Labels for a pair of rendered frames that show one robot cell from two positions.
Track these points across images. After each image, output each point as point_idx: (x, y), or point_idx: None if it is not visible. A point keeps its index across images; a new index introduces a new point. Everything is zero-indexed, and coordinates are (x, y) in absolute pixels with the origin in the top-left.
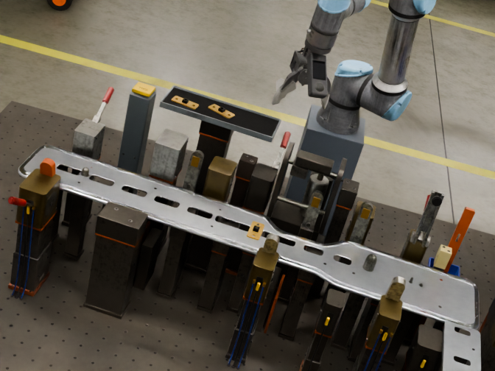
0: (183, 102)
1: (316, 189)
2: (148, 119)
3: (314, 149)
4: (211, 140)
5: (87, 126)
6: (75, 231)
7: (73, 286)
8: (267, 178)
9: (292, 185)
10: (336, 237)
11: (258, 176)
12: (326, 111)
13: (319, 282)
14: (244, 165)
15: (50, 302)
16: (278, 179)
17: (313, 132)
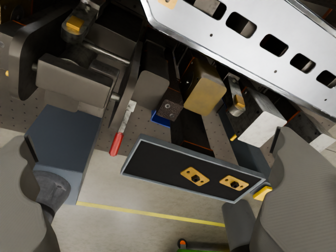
0: (237, 182)
1: (73, 56)
2: (248, 165)
3: (73, 152)
4: (199, 143)
5: (319, 146)
6: None
7: (307, 4)
8: (149, 77)
9: (96, 123)
10: (46, 12)
11: (160, 81)
12: (56, 196)
13: (72, 0)
14: (176, 99)
15: None
16: (137, 63)
17: (74, 169)
